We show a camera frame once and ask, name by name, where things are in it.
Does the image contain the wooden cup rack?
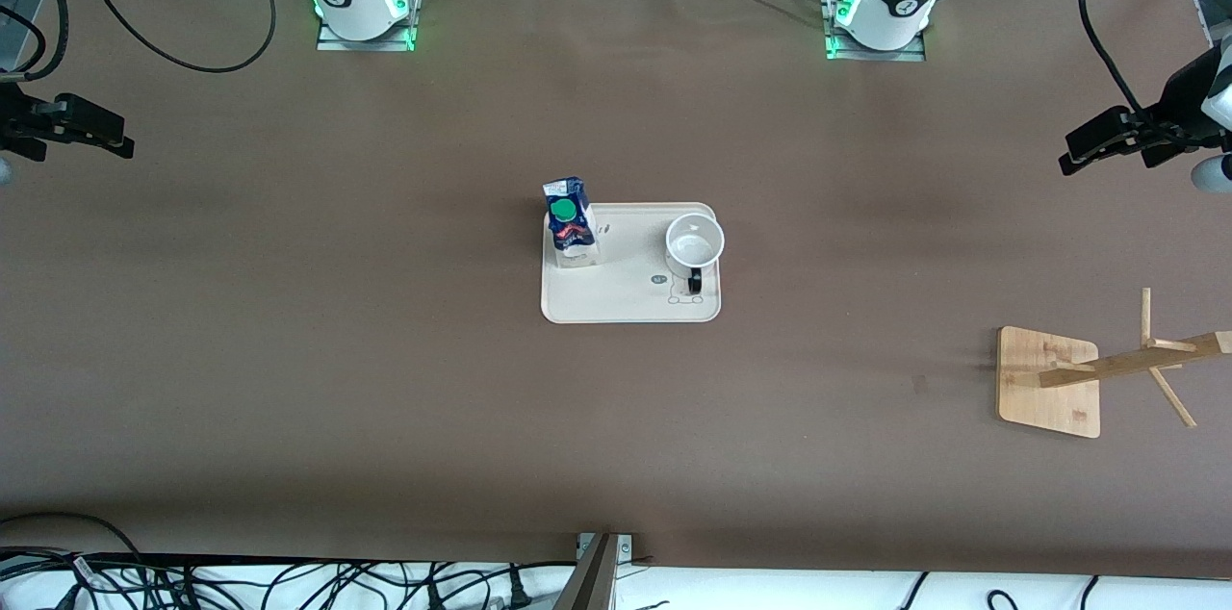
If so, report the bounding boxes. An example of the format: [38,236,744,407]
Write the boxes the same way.
[996,287,1232,440]

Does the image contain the cream rabbit print tray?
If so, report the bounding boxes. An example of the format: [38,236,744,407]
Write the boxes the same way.
[540,202,722,324]

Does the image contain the grey metal camera bracket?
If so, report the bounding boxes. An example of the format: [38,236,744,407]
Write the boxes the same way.
[553,531,636,610]

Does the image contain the white mug black handle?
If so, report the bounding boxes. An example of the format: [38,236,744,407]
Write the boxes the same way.
[664,213,726,295]

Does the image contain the blue white milk carton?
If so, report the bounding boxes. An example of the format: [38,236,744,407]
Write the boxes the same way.
[542,175,603,269]

